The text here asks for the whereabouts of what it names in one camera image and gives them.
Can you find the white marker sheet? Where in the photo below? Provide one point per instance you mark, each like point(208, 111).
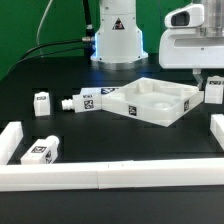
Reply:
point(98, 90)

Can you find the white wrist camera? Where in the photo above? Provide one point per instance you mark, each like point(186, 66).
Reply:
point(190, 16)

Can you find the white left fence bar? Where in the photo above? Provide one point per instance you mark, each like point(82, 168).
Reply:
point(9, 141)

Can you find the white front fence bar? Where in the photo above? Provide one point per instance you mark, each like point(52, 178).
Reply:
point(107, 175)

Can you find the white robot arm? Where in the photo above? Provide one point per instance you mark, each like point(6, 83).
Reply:
point(119, 42)

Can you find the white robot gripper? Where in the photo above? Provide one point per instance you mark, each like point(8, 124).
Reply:
point(187, 49)

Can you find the white square table top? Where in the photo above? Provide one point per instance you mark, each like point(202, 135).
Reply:
point(154, 101)

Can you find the white right fence bar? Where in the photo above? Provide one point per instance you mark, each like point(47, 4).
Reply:
point(217, 128)

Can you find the white fence bar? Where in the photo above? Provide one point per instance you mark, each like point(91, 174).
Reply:
point(9, 141)
point(107, 175)
point(217, 128)

